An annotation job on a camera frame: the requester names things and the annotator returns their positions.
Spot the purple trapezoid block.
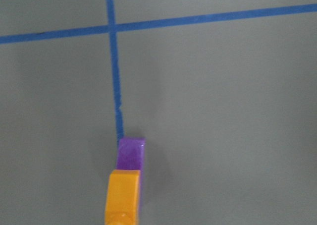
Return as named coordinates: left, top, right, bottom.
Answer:
left=116, top=137, right=146, bottom=212

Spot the orange trapezoid block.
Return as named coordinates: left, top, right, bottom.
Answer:
left=105, top=169, right=141, bottom=225

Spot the blue tape line lengthwise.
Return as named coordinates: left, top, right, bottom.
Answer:
left=106, top=0, right=124, bottom=141

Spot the blue tape line crosswise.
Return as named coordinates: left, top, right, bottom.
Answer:
left=0, top=3, right=317, bottom=44

